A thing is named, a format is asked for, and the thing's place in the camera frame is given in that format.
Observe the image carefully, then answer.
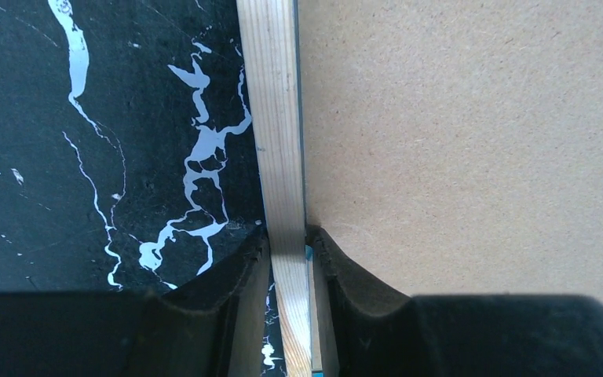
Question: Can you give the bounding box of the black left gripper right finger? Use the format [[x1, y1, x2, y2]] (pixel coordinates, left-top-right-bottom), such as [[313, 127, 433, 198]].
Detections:
[[306, 225, 603, 376]]

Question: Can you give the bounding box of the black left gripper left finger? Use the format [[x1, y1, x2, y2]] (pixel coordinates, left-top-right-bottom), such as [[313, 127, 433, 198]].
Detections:
[[0, 226, 270, 376]]

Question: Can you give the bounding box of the blue wooden picture frame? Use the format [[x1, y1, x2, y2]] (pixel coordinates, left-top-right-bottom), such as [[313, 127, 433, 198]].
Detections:
[[236, 1, 312, 376]]

